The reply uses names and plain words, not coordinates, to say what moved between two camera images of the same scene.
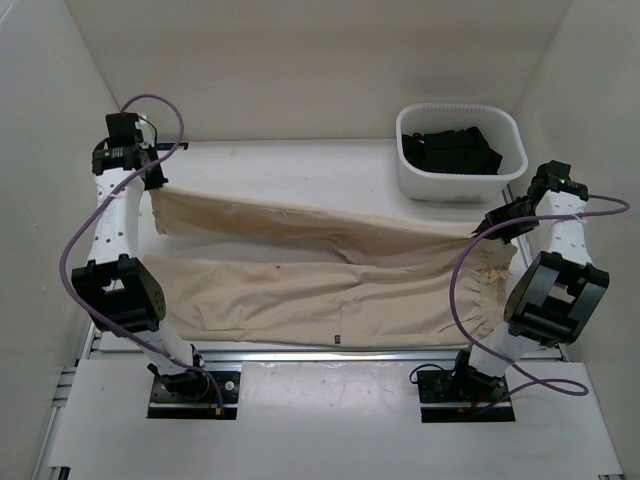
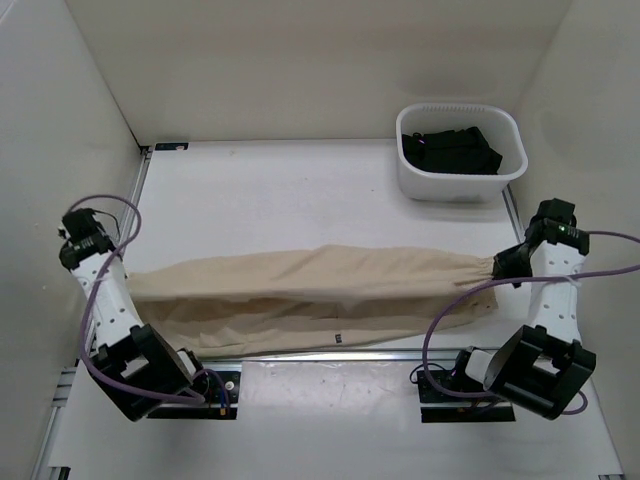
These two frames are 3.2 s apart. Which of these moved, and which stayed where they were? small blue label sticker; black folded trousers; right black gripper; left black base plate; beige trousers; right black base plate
Moved: beige trousers; right black gripper
Stayed: black folded trousers; right black base plate; small blue label sticker; left black base plate
